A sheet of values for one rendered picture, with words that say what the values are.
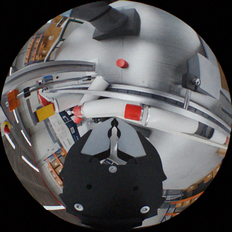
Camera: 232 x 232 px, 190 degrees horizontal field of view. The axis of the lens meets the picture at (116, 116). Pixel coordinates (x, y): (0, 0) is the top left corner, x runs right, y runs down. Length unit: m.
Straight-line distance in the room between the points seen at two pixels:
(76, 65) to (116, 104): 0.25
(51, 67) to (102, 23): 0.24
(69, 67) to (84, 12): 0.23
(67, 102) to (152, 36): 0.39
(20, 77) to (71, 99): 0.23
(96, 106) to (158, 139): 0.28
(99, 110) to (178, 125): 0.19
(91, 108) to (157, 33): 0.37
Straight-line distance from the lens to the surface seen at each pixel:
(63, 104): 0.27
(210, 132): 0.32
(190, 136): 0.26
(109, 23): 0.34
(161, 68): 0.28
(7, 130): 0.40
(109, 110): 0.19
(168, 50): 0.31
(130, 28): 0.32
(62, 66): 0.32
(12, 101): 0.21
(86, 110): 0.21
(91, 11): 0.31
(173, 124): 0.17
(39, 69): 0.30
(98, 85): 0.24
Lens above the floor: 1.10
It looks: 51 degrees down
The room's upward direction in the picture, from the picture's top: 126 degrees counter-clockwise
